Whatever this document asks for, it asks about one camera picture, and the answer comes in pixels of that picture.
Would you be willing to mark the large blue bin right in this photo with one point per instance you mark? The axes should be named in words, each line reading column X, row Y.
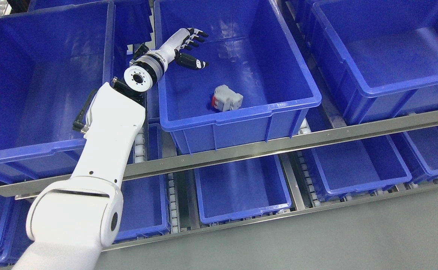
column 379, row 57

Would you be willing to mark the large blue bin left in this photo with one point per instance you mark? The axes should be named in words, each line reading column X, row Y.
column 50, row 61

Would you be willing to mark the steel shelf rack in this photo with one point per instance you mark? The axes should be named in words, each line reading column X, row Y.
column 339, row 133

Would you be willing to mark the grey red circuit breaker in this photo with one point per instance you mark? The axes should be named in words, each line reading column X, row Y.
column 225, row 99

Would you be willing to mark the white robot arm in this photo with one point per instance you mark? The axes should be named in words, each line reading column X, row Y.
column 71, row 221

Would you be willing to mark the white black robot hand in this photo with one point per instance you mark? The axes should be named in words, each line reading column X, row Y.
column 184, row 39

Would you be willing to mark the lower blue bin far right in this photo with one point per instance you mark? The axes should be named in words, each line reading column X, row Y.
column 419, row 149

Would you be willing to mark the lower blue bin centre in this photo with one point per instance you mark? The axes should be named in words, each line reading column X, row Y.
column 241, row 189

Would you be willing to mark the lower blue bin left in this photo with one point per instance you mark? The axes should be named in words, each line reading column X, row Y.
column 145, row 210

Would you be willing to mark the large blue bin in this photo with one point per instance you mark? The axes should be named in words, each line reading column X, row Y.
column 50, row 61
column 248, row 51
column 379, row 57

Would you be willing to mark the large blue bin centre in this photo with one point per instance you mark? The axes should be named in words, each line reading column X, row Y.
column 248, row 51

